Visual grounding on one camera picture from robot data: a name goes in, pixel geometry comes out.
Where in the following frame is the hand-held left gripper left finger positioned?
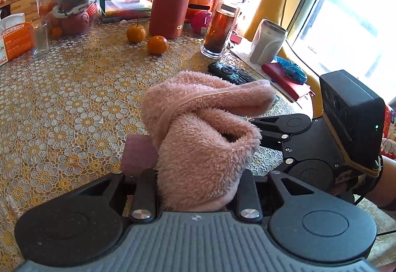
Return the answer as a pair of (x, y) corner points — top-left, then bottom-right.
(92, 168), (159, 224)

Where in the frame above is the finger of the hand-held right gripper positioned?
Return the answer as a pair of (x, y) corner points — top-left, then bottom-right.
(249, 114), (291, 149)

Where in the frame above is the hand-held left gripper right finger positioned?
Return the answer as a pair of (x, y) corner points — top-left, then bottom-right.
(236, 169), (310, 222)

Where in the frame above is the purple container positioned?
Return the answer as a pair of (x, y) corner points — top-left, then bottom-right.
(122, 134), (159, 177)

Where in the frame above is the pink fluffy cloth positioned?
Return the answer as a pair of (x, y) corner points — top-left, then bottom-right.
(141, 70), (276, 211)

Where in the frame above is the person's right forearm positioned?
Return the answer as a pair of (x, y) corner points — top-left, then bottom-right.
(364, 155), (396, 211)

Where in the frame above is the red notebook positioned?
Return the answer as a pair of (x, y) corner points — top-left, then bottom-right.
(262, 62), (315, 102)

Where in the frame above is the blue plastic bag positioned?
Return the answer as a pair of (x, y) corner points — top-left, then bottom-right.
(275, 56), (308, 85)

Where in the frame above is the black remote control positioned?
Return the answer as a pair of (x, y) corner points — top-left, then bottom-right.
(207, 61), (258, 85)

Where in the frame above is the red white printed packet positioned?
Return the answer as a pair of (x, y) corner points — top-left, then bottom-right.
(381, 104), (396, 160)

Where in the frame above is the white paper sheet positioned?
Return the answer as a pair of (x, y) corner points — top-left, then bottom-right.
(229, 36), (267, 68)

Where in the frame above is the grey white tumbler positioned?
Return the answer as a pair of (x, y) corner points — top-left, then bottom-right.
(249, 19), (288, 65)

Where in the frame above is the glass jar of tea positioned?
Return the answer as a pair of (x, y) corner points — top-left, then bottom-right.
(200, 0), (244, 59)

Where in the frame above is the pink round toy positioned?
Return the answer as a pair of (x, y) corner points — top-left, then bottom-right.
(191, 10), (212, 34)

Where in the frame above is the orange without stem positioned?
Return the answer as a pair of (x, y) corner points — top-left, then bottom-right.
(147, 35), (169, 55)

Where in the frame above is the orange tissue box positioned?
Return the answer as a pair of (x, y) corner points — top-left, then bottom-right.
(0, 13), (35, 67)
(184, 0), (220, 23)

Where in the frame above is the orange with stem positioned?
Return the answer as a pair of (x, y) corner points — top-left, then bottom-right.
(126, 18), (147, 43)

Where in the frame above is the stack of colourful books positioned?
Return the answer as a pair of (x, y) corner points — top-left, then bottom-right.
(101, 0), (153, 23)

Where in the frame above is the clear drinking glass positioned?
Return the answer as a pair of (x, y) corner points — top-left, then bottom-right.
(30, 20), (50, 58)

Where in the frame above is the wooden cabinet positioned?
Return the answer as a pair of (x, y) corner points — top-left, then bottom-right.
(0, 0), (40, 22)

